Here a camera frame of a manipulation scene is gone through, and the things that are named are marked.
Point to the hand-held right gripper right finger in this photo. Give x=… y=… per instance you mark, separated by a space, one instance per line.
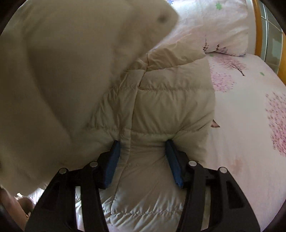
x=174 y=165

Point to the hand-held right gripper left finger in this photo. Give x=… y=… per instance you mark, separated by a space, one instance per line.
x=112 y=165

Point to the cream quilted down jacket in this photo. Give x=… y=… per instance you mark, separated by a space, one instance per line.
x=156 y=107

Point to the floral pink bed sheet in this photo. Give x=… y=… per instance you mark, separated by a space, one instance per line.
x=241 y=133

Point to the floral pink pillow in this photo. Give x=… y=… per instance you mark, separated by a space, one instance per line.
x=212 y=26

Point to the frosted glass panel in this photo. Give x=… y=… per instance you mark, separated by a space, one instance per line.
x=272 y=44

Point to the orange wooden headboard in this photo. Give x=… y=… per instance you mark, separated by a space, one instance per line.
x=259 y=33

